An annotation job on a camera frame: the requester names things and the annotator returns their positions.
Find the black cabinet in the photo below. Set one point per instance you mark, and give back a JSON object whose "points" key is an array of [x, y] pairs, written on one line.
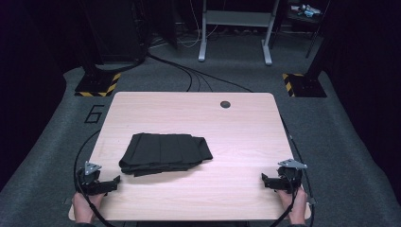
{"points": [[116, 28]]}

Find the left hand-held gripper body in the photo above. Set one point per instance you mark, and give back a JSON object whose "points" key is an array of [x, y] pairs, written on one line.
{"points": [[90, 183]]}

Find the black hazard-striped stand base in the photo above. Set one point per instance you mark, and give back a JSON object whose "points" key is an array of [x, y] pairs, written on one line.
{"points": [[307, 85], [94, 85]]}

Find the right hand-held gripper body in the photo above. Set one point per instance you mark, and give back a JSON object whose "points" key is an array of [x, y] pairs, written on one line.
{"points": [[290, 178]]}

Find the white metal desk frame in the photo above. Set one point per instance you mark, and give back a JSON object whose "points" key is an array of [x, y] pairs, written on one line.
{"points": [[236, 19]]}

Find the round table grommet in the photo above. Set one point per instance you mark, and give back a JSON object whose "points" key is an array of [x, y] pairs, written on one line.
{"points": [[225, 104]]}

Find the grey table bracket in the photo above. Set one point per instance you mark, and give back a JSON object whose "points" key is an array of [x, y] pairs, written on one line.
{"points": [[67, 200], [312, 200]]}

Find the dark curtain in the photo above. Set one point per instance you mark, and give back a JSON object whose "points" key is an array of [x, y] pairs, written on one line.
{"points": [[365, 78], [28, 78]]}

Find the person's left hand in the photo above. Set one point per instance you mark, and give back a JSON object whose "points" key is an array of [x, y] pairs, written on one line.
{"points": [[82, 208]]}

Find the dark shelf with clutter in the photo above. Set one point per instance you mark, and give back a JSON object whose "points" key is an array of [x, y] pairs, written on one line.
{"points": [[304, 12]]}

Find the thin black stand leg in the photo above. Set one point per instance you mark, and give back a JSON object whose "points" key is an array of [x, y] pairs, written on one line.
{"points": [[317, 31]]}

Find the person's right hand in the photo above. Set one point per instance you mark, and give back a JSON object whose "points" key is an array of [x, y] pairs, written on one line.
{"points": [[298, 209]]}

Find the black pleated skirt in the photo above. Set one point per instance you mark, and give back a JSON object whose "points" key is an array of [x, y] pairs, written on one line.
{"points": [[164, 154]]}

